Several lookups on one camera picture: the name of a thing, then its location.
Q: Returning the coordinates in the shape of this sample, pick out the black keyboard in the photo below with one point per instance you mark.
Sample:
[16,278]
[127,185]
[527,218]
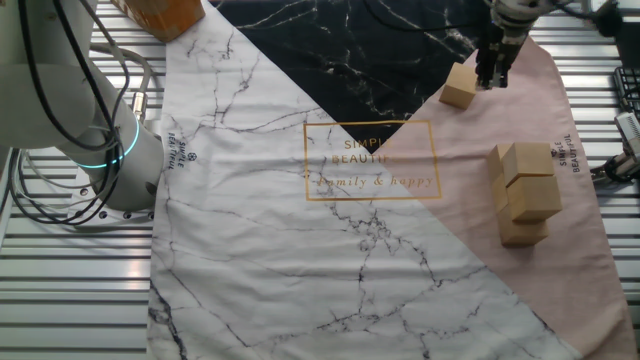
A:
[629,92]

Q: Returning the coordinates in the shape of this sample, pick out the marble pattern table cloth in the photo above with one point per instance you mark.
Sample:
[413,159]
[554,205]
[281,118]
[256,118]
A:
[275,250]

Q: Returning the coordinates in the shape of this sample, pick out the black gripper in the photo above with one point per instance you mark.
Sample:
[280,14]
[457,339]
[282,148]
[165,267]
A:
[500,40]

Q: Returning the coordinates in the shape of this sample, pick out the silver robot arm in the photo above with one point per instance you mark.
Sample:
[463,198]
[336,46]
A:
[50,75]

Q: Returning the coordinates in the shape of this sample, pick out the silver camera mount bracket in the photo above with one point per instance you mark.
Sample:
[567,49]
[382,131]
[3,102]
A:
[597,175]

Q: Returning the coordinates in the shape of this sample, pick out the brown cardboard box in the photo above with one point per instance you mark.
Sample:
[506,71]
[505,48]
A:
[160,17]

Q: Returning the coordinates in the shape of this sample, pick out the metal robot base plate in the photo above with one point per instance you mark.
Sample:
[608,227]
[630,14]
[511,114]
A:
[115,216]

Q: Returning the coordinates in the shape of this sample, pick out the silver side camera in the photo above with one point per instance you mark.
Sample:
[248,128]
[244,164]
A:
[627,132]

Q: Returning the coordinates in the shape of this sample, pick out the black flat panel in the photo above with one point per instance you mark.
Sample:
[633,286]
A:
[631,50]

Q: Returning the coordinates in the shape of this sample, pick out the light wooden cube block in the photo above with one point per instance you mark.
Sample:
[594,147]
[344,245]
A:
[495,162]
[457,87]
[500,195]
[522,234]
[527,161]
[534,199]

